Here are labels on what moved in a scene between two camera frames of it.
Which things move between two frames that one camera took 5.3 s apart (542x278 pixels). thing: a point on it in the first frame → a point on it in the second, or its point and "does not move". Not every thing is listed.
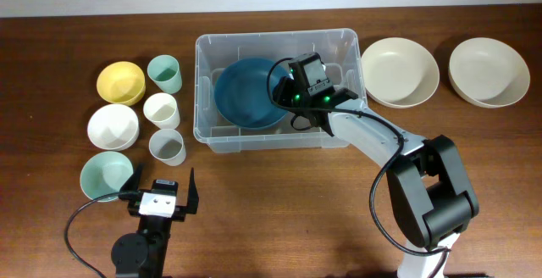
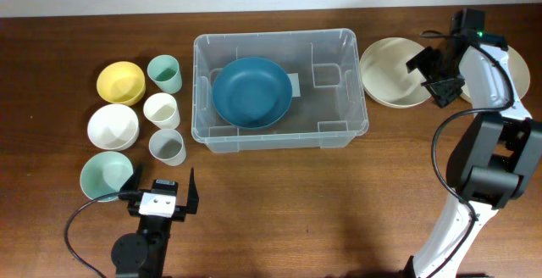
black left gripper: [179, 211] does not move
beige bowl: [399, 72] does not move
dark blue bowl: [242, 96] does not move
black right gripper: [280, 89] → [444, 93]
